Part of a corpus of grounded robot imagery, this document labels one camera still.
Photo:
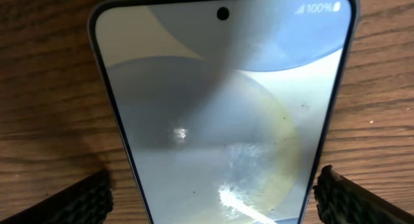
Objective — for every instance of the blue Galaxy smartphone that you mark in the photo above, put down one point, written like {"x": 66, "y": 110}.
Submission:
{"x": 223, "y": 105}

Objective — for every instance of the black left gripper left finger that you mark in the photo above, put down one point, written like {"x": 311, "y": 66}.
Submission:
{"x": 86, "y": 202}

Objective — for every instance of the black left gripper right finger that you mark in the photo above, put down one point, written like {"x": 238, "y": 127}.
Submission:
{"x": 341, "y": 201}

